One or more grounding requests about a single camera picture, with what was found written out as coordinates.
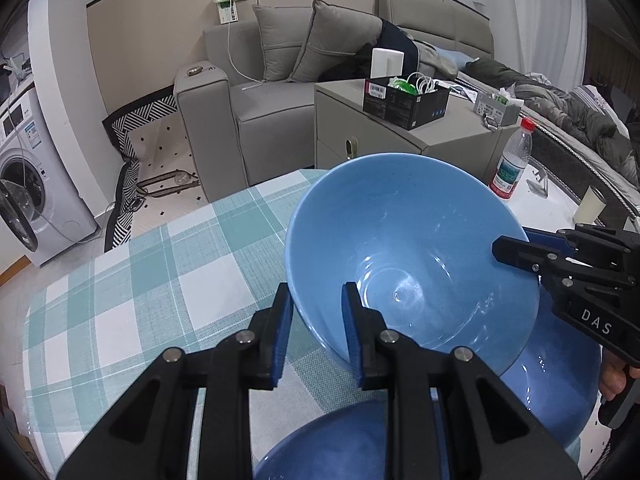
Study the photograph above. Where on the teal checkered tablecloth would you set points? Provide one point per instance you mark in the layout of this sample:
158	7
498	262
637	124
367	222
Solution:
189	283

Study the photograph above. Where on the grey cushion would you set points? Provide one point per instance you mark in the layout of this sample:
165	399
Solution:
282	30
334	34

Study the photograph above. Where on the grey cushion left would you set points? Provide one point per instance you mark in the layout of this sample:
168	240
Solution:
282	30

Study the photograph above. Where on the black box with cables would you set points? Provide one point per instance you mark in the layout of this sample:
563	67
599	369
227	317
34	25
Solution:
401	108

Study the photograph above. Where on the large blue bowl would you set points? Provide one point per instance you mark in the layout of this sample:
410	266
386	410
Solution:
346	444

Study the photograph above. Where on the grey tissue box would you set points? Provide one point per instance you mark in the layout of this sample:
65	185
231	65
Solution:
497	110

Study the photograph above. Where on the black patterned rug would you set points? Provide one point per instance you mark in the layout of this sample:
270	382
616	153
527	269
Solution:
158	181

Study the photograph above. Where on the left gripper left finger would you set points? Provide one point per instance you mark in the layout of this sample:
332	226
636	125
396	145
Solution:
278	329

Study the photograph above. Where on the white charger box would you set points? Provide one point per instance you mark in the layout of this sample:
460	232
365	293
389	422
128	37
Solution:
386	63

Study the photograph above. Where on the white washing machine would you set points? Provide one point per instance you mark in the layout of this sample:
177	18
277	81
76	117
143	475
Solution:
40	205

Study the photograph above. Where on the grey sofa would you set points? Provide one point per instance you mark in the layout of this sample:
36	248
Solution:
243	130

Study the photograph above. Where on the cream cup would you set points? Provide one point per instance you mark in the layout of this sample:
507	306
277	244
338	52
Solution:
590	207

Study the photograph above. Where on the metal phone stand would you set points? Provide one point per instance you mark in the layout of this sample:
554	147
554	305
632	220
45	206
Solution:
539	184

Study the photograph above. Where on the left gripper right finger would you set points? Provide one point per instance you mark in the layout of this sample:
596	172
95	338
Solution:
354	320

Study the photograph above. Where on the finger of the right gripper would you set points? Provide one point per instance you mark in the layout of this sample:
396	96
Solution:
557	241
526	256

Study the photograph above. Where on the plastic water bottle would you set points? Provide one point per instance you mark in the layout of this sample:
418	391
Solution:
513	160

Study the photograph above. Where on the white power strip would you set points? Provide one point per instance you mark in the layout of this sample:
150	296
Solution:
228	11

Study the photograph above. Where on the person's right hand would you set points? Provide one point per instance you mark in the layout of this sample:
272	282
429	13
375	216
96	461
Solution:
613	375

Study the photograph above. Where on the grey cushion right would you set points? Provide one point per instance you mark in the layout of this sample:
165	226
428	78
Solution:
334	34

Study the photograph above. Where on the grey bedside cabinet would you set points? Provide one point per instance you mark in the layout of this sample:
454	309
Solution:
344	131

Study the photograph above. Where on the blue bowl back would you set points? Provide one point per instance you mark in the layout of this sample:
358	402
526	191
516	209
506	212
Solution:
414	235

